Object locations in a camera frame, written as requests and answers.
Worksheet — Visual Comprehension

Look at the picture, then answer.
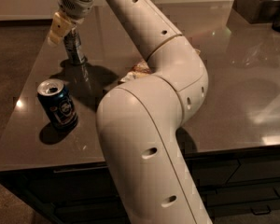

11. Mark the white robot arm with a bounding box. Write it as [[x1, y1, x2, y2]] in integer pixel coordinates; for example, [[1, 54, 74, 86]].
[[49, 0, 213, 224]]

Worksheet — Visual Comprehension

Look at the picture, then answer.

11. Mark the dark drawer cabinet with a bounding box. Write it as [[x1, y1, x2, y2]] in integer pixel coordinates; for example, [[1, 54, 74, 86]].
[[0, 148, 280, 224]]

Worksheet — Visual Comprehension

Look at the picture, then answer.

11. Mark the silver redbull can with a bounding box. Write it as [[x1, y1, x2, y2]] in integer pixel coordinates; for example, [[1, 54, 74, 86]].
[[63, 28, 87, 65]]

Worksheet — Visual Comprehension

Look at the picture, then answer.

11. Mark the blue soda can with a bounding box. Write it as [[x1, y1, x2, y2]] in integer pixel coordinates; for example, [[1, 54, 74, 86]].
[[37, 78, 77, 131]]

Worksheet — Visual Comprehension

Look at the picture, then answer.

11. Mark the brown white chip bag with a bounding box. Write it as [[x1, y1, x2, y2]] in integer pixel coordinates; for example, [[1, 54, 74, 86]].
[[117, 49, 201, 85]]

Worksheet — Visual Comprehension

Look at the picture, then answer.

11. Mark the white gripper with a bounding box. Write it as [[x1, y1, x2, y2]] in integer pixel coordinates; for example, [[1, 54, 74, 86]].
[[48, 0, 95, 46]]

